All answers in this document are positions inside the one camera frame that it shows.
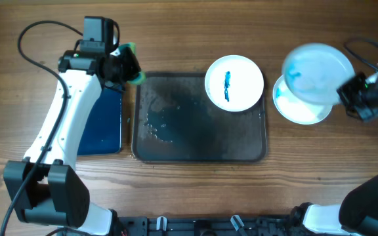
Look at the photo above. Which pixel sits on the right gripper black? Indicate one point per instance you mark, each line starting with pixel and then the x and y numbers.
pixel 345 92

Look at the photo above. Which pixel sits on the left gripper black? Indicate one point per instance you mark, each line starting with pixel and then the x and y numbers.
pixel 133 65

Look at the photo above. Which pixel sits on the green yellow sponge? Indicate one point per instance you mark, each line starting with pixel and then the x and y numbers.
pixel 131 71

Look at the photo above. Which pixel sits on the white plate blue stain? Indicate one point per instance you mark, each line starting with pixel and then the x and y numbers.
pixel 294 109
pixel 313 72
pixel 234 83

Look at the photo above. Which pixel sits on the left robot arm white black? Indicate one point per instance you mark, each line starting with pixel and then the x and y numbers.
pixel 44 187

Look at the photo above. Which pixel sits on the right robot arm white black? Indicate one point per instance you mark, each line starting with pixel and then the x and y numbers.
pixel 358 213

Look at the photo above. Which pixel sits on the blue water tray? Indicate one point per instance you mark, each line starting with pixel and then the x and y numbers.
pixel 102 133

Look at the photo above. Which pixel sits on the dark brown serving tray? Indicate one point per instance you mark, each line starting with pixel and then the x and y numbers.
pixel 175 121

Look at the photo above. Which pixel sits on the white plate top blue stain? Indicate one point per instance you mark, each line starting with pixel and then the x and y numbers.
pixel 234 83

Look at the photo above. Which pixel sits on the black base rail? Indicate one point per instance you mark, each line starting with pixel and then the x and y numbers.
pixel 235 225

